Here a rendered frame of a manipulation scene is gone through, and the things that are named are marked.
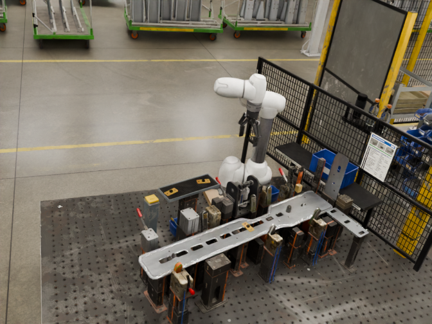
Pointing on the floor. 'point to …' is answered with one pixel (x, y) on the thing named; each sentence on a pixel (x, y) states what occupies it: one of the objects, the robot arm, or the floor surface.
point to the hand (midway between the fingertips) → (247, 139)
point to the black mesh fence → (356, 159)
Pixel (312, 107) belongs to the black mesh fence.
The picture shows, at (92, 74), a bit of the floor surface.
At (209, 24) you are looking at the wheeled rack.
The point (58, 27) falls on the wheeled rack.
